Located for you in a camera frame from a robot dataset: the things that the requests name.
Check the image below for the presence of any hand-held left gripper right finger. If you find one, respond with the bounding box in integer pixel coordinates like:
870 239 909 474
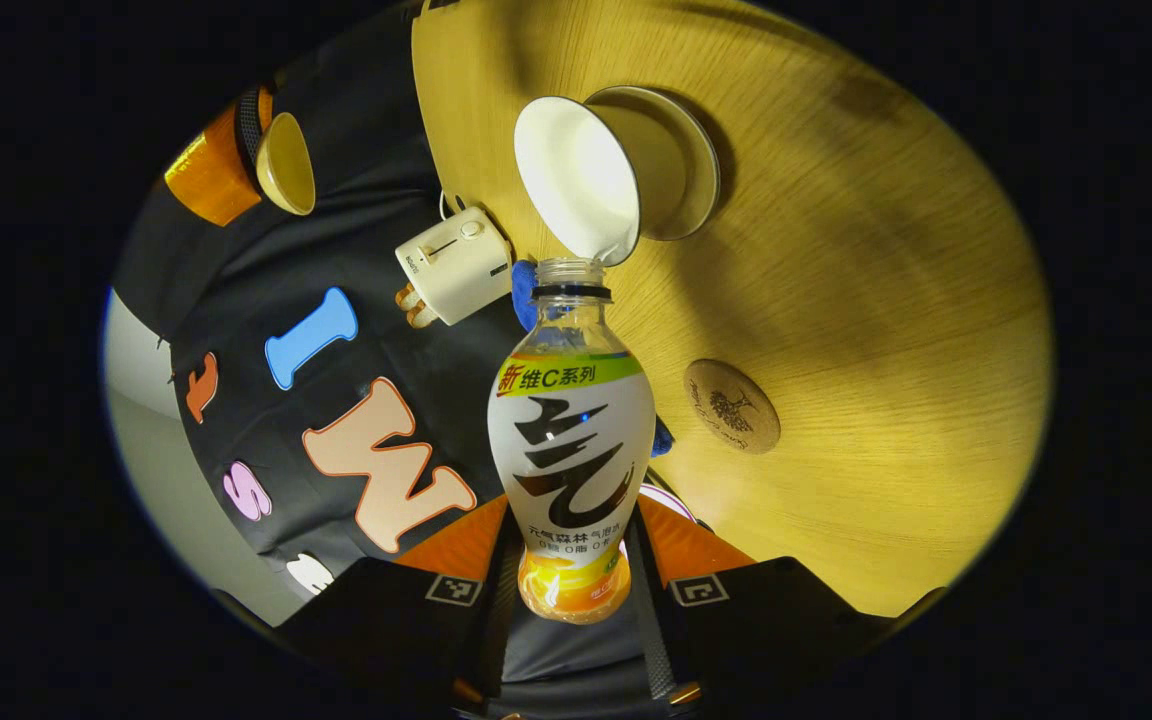
626 495 897 707

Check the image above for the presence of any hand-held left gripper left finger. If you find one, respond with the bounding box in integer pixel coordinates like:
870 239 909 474
271 495 522 709

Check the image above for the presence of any round cork coaster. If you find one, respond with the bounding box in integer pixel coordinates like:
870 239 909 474
683 359 782 456

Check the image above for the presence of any clear water bottle white label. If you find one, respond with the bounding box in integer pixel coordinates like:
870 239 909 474
487 257 657 626

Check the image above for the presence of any white teacup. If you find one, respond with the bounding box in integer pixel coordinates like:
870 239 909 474
514 92 689 268

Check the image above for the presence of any black backdrop cloth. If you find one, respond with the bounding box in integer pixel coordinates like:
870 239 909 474
111 0 707 701

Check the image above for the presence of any white toaster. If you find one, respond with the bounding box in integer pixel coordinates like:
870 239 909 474
395 205 514 327

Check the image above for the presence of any blue towel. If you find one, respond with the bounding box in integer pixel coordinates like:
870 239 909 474
511 260 675 459

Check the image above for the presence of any white saucer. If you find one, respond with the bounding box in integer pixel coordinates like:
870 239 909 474
586 85 722 242

